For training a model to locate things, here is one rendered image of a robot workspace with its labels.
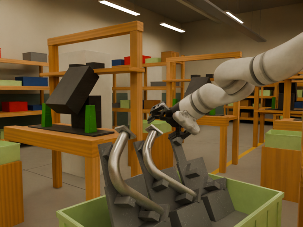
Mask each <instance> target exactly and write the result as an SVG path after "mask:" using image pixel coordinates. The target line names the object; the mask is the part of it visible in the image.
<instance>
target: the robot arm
mask: <svg viewBox="0 0 303 227"><path fill-rule="evenodd" d="M302 69H303V32H302V33H300V34H299V35H297V36H296V37H294V38H292V39H291V40H289V41H287V42H285V43H283V44H282V45H279V46H277V47H275V48H273V49H271V50H268V51H266V52H264V53H261V54H259V55H257V56H254V57H246V58H239V59H231V60H228V61H225V62H223V63H222V64H220V65H219V66H218V67H217V68H216V70H215V72H214V81H215V83H216V84H217V85H218V86H219V87H217V86H216V85H213V84H210V83H208V84H205V85H203V86H202V87H200V88H199V89H197V90H196V91H195V92H193V93H192V94H190V95H188V96H186V97H185V98H183V99H182V100H181V101H179V102H178V103H176V104H175V105H174V106H173V107H170V108H169V107H168V106H167V105H166V102H165V101H162V102H160V103H158V104H157V105H155V106H153V107H152V108H151V111H150V114H151V116H149V117H148V120H147V123H148V124H150V123H151V122H152V121H154V120H155V119H160V120H162V121H166V122H167V123H168V124H170V125H171V126H172V127H175V128H176V131H174V132H173V133H171V134H169V136H168V139H169V140H170V139H172V140H173V139H174V138H176V137H181V138H182V139H185V138H187V137H188V136H189V135H191V134H192V135H196V134H198V133H199V132H200V128H199V126H198V124H197V122H196V120H198V119H199V118H201V117H203V116H204V115H205V114H206V113H208V112H209V111H211V110H213V109H214V108H216V107H218V106H222V105H225V104H230V103H234V102H237V101H241V100H243V99H245V98H247V97H248V96H249V95H250V94H251V93H252V92H253V90H254V88H255V86H266V85H269V84H272V83H275V82H279V81H282V80H285V79H288V78H290V77H292V76H293V75H295V74H297V73H298V72H300V71H301V70H302ZM160 110H161V111H160ZM164 115H165V117H164ZM181 128H184V129H186V130H185V131H184V132H182V131H181Z"/></svg>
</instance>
